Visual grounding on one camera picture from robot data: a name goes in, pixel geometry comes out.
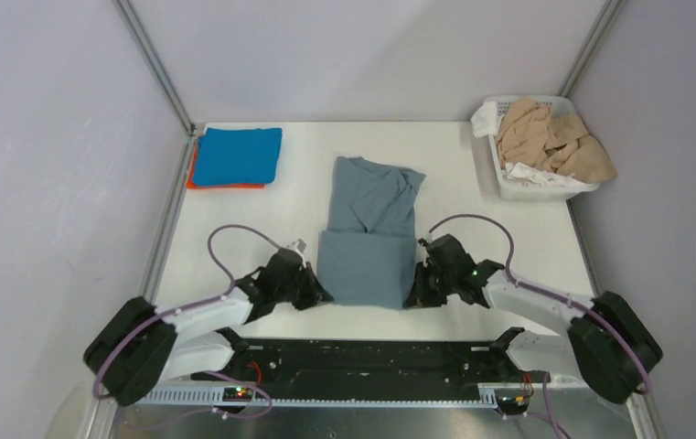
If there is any white laundry basket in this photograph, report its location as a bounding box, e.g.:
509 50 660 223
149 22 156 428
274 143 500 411
483 95 601 201

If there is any grey-blue t-shirt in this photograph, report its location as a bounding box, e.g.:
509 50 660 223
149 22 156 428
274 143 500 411
316 156 426 310

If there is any folded orange t-shirt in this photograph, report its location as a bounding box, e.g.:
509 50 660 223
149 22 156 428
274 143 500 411
186 156 266 190

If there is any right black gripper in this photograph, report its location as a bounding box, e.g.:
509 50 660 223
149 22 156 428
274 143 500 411
405 262 456 310

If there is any aluminium frame rail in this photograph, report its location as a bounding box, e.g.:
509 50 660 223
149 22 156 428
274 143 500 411
99 345 648 408

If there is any left controller board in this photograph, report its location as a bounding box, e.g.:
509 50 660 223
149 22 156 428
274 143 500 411
221 386 255 403

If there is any controller board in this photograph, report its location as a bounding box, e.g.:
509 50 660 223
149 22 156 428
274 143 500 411
221 386 255 403
497 396 532 417

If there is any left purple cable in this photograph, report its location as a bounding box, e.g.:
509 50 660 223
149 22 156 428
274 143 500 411
92 224 291 425

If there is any right corner aluminium post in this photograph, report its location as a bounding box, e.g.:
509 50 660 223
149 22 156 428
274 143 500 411
558 0 626 98

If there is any right controller board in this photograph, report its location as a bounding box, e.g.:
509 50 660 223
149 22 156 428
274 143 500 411
497 396 532 417

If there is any beige crumpled t-shirt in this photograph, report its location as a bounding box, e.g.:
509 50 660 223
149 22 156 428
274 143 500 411
496 97 617 184

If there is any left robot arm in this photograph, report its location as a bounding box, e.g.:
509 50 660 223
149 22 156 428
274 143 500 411
83 248 334 406

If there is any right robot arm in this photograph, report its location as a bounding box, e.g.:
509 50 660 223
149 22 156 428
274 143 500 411
404 234 664 403

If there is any left corner aluminium post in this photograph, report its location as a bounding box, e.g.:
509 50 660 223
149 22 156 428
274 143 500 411
112 0 195 135

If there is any folded blue t-shirt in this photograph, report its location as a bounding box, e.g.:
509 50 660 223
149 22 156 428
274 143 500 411
194 127 283 185

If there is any corner aluminium post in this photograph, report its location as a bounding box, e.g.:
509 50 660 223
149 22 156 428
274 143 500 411
558 0 626 98
112 0 195 135

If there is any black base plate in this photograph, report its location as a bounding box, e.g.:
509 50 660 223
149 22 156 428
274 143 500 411
221 338 524 402

